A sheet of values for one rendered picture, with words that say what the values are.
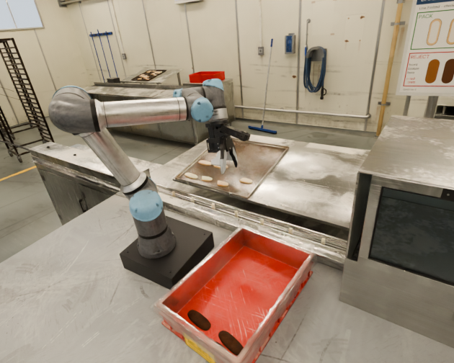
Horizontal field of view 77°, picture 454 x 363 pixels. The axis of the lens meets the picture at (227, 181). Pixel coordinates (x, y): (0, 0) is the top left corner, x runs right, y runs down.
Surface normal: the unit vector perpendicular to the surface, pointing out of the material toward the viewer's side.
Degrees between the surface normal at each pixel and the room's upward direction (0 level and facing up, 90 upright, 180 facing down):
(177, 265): 4
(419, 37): 90
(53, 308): 0
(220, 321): 0
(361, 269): 90
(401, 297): 89
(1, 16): 90
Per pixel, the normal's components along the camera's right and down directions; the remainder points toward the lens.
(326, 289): -0.09, -0.88
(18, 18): 0.82, 0.21
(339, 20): -0.56, 0.44
